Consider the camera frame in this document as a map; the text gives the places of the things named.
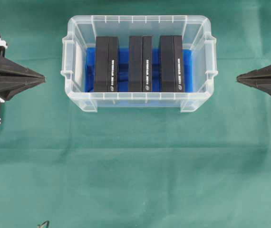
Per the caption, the clear plastic storage case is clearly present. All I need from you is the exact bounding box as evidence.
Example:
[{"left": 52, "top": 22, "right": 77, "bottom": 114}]
[{"left": 61, "top": 15, "right": 218, "bottom": 113}]

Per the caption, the black box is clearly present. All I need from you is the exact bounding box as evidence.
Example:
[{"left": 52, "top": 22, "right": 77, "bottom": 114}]
[
  {"left": 94, "top": 36, "right": 119, "bottom": 92},
  {"left": 159, "top": 35, "right": 185, "bottom": 93},
  {"left": 128, "top": 36, "right": 152, "bottom": 92}
]

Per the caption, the green table cloth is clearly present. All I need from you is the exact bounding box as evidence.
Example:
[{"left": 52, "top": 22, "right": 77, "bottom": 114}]
[{"left": 0, "top": 0, "right": 271, "bottom": 228}]

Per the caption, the small grey metal tool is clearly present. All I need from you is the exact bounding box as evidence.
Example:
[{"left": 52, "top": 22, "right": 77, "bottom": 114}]
[{"left": 37, "top": 220, "right": 49, "bottom": 228}]

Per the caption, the blue cloth liner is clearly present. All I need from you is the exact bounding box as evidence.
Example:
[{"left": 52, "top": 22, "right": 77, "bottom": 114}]
[{"left": 84, "top": 47, "right": 193, "bottom": 93}]

